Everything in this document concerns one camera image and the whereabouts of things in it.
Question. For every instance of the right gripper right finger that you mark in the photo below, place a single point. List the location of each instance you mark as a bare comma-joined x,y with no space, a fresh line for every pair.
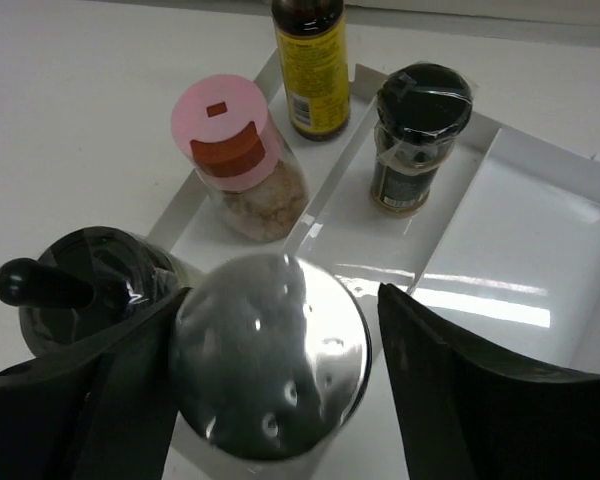
468,408

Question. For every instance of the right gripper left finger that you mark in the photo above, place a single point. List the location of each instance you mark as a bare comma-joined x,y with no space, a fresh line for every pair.
101,408

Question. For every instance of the black grinder cap jar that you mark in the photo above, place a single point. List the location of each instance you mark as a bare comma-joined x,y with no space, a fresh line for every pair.
87,281

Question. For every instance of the blue label white bottle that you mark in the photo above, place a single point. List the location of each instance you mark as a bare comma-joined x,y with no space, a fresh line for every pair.
269,357

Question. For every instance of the pink lid spice jar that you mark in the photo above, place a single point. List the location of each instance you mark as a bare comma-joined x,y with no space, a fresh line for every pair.
223,124

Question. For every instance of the small black cap jar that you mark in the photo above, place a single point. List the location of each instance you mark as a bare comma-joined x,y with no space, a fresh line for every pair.
422,109

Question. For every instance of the yellow label sauce bottle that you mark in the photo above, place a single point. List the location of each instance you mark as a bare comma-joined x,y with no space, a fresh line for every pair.
311,41

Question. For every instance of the white divided tray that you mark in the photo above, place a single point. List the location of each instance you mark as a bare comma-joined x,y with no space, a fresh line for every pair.
507,245

